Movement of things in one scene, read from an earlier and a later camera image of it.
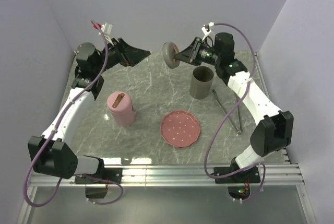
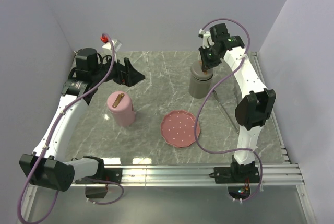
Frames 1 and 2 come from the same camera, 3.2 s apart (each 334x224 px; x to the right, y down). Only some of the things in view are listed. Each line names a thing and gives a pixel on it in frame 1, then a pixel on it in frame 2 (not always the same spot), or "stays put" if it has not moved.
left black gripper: [131, 55] → [127, 74]
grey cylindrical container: [201, 81] stays put
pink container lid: [120, 102] stays put
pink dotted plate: [180, 128] stays put
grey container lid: [169, 49] → [197, 72]
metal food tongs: [239, 132] stays put
